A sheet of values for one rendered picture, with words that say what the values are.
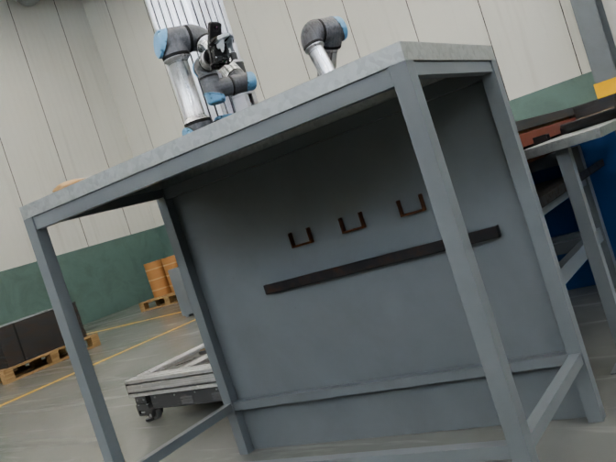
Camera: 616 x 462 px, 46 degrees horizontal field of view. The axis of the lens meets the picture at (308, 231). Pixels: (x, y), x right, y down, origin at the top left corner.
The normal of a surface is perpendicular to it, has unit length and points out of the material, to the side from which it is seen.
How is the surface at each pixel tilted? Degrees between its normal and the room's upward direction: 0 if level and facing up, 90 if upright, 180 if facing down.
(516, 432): 90
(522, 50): 90
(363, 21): 90
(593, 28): 90
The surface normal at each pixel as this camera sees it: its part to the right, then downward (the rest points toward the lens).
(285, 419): -0.51, 0.19
